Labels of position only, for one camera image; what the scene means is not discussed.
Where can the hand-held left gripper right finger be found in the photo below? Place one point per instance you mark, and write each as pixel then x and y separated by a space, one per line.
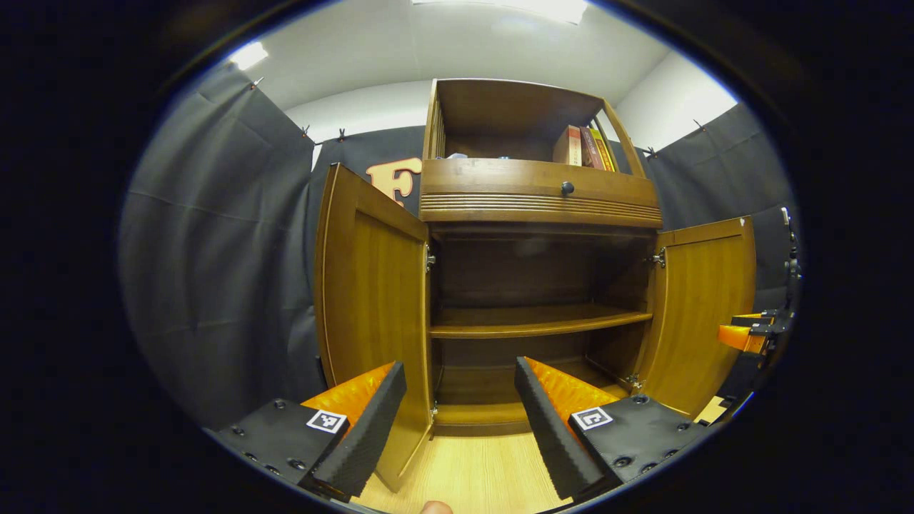
pixel 550 442

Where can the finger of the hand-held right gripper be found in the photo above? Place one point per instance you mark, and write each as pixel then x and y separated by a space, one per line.
pixel 757 315
pixel 742 339

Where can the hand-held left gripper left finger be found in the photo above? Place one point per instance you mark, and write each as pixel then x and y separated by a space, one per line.
pixel 364 442

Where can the wooden shoe cabinet door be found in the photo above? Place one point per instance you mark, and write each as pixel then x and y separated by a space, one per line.
pixel 703 307
pixel 375 300

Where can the wooden inner shelf board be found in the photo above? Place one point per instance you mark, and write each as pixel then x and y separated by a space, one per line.
pixel 528 321

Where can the black round drawer knob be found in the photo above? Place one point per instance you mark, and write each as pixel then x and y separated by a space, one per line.
pixel 567 188

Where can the dark red book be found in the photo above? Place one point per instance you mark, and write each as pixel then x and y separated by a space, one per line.
pixel 591 148

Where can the black backdrop cloth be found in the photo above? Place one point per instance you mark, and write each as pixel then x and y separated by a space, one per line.
pixel 214 257

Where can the tan and red book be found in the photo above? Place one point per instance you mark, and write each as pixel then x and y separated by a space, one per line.
pixel 568 146

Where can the small ceiling light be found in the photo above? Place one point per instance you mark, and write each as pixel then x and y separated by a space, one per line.
pixel 248 56

